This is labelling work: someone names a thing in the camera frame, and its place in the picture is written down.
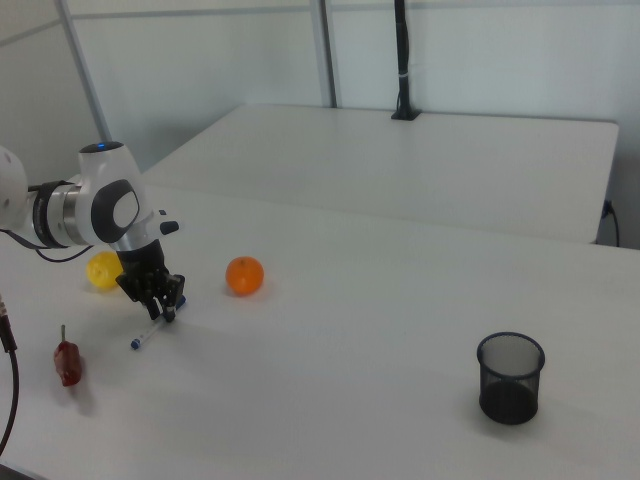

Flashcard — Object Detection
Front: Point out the black pole with base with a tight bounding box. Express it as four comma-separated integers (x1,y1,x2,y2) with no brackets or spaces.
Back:
390,0,422,122

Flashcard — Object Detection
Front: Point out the red chili pepper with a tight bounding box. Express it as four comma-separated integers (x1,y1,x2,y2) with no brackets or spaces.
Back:
53,324,84,389

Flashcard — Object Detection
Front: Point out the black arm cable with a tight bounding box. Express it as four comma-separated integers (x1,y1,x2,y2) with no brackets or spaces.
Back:
0,227,96,264

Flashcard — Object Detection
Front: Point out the orange tangerine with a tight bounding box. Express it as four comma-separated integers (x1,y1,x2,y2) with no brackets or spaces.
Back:
225,255,265,298

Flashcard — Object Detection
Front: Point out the yellow bell pepper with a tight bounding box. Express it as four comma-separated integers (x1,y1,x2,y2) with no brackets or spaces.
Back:
85,251,125,293

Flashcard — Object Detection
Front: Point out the white side table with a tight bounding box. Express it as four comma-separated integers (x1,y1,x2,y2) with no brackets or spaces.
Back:
141,103,621,246

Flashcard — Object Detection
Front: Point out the black wall plug cable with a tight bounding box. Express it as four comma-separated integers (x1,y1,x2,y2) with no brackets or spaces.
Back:
602,198,621,249

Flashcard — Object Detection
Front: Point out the blue and white marker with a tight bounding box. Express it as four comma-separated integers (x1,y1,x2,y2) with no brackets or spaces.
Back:
129,295,189,350

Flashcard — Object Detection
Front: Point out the black mesh pen cup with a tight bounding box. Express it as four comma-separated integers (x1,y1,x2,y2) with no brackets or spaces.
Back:
476,331,547,426

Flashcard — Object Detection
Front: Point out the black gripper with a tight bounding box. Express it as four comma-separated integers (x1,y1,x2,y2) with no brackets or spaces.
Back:
115,238,187,324

